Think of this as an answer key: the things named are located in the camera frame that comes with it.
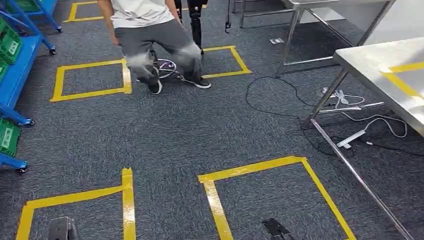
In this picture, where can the black stand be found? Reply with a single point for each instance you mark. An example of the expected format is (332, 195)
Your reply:
(196, 26)

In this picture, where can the silver floor socket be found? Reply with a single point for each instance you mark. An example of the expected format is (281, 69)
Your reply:
(277, 40)

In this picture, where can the person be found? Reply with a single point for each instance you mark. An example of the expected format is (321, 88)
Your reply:
(149, 36)

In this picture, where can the steel table with yellow tape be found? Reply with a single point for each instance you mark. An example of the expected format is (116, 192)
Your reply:
(381, 66)

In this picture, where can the yellow tape on table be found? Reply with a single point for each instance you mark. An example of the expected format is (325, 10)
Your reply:
(400, 84)

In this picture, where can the yellow floor tape square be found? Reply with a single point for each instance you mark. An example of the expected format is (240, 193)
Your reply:
(127, 205)
(72, 11)
(240, 63)
(59, 82)

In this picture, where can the green plastic crate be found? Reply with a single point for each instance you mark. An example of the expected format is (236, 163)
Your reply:
(10, 46)
(8, 139)
(2, 71)
(28, 4)

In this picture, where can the black right robot foot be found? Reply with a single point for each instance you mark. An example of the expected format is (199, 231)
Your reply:
(276, 230)

